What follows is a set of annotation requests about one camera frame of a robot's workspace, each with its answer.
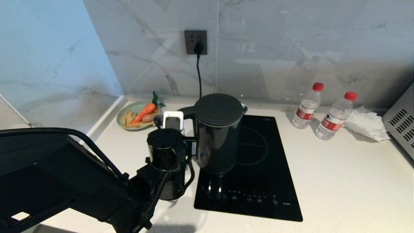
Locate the black glass induction cooktop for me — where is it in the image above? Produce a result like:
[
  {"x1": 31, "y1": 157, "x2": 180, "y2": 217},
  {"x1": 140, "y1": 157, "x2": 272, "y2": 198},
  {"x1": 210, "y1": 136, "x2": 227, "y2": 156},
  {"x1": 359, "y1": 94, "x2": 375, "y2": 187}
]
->
[{"x1": 194, "y1": 115, "x2": 304, "y2": 223}]

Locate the silver vented appliance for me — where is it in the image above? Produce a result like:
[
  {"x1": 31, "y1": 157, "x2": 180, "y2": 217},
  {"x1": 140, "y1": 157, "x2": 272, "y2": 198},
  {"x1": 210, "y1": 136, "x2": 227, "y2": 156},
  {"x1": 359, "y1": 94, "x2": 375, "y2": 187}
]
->
[{"x1": 382, "y1": 82, "x2": 414, "y2": 161}]

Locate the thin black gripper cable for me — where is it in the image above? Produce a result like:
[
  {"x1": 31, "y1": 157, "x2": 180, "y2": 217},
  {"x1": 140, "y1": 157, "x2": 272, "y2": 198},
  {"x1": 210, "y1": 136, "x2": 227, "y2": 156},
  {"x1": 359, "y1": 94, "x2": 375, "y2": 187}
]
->
[{"x1": 142, "y1": 159, "x2": 196, "y2": 227}]

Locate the orange toy carrot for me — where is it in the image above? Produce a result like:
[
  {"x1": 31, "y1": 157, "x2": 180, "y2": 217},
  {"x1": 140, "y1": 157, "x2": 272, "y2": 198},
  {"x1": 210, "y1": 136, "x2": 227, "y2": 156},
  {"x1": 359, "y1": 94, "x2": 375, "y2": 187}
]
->
[{"x1": 130, "y1": 90, "x2": 166, "y2": 125}]

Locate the black electric kettle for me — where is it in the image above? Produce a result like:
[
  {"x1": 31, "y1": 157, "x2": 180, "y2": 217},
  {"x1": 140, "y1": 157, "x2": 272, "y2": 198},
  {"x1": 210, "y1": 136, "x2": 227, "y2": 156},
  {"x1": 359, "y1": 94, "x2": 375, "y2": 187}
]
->
[{"x1": 177, "y1": 94, "x2": 249, "y2": 177}]

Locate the crumpled white tissue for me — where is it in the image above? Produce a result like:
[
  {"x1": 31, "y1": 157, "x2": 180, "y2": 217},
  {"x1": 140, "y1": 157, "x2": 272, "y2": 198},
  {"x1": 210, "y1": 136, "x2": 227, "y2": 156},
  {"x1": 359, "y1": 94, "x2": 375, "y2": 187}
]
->
[{"x1": 344, "y1": 105, "x2": 391, "y2": 143}]

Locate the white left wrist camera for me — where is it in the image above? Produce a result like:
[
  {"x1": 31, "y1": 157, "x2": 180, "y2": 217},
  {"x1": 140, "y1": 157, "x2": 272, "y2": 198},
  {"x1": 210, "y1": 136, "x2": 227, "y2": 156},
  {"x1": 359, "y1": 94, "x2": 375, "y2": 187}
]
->
[{"x1": 153, "y1": 111, "x2": 184, "y2": 133}]

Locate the yellow toy fries pile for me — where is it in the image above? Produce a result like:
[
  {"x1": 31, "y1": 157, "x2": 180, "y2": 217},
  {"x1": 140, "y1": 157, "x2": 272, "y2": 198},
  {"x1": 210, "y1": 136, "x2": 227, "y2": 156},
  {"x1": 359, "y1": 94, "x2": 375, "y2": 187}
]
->
[{"x1": 121, "y1": 110, "x2": 155, "y2": 129}]

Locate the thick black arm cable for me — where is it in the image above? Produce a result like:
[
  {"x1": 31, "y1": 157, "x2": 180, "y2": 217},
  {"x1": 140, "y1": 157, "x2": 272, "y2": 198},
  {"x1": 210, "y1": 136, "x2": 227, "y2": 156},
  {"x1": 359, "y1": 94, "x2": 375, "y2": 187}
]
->
[{"x1": 0, "y1": 128, "x2": 127, "y2": 180}]

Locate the black power cord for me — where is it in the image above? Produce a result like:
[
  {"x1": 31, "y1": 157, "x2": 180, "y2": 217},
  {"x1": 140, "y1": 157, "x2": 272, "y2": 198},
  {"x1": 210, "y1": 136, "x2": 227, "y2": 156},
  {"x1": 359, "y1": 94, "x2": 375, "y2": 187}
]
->
[{"x1": 193, "y1": 42, "x2": 205, "y2": 99}]

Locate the dark grey wall socket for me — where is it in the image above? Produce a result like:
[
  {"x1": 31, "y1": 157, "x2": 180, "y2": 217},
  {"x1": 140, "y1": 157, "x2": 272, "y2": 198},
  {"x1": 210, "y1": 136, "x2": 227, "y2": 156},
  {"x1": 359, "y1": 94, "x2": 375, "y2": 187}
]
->
[{"x1": 184, "y1": 30, "x2": 208, "y2": 55}]

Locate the green plate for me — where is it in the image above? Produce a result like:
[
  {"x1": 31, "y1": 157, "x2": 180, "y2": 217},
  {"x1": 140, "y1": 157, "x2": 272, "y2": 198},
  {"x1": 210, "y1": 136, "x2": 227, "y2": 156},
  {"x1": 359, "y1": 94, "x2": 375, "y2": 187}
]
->
[{"x1": 116, "y1": 101, "x2": 163, "y2": 131}]

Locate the red-capped water bottle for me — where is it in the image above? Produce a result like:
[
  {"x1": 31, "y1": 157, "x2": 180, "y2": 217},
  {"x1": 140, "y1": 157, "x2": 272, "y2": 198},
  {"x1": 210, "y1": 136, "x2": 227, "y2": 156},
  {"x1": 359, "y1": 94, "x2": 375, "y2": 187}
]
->
[
  {"x1": 292, "y1": 82, "x2": 325, "y2": 129},
  {"x1": 315, "y1": 91, "x2": 358, "y2": 141}
]

